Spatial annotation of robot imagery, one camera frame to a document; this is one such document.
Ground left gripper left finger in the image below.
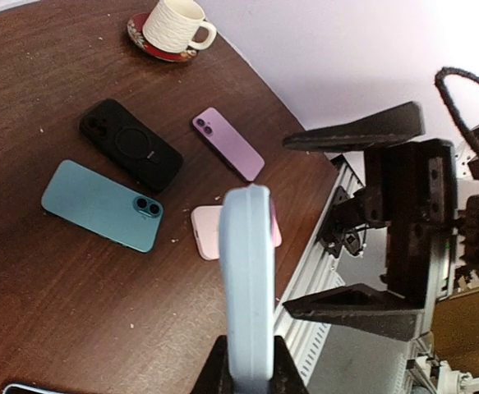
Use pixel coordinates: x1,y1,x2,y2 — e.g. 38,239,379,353
191,335,233,394

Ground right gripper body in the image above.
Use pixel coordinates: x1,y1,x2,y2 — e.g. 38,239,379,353
364,139,457,308

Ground black phone case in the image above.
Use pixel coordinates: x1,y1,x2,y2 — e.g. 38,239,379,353
79,98,183,193

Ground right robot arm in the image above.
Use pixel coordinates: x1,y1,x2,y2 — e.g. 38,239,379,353
283,102,479,341

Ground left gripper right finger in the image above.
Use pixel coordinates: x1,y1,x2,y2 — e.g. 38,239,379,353
269,336,308,394

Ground pink phone case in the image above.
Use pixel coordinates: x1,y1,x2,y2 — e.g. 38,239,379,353
191,205,282,260

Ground cream ceramic mug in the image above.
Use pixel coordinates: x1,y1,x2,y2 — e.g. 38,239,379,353
145,0,218,51

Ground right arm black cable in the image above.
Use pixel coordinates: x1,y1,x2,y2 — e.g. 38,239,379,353
434,66,479,165

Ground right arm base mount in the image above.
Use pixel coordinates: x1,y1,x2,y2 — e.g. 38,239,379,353
316,186,390,258

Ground dark green phone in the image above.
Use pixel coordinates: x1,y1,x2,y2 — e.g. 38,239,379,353
41,159,164,253

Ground purple phone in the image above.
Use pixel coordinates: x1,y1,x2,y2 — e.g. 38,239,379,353
192,108,265,182

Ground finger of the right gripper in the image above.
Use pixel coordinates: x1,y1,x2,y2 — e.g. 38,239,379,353
283,283,424,341
283,101,425,151

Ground aluminium front rail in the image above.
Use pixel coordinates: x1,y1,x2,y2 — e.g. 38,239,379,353
274,155,362,384

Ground blue-cased phone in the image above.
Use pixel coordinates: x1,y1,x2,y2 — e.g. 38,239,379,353
2,383,44,394
219,184,274,393

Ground red patterned saucer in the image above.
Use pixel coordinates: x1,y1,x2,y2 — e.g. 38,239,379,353
127,11,199,63

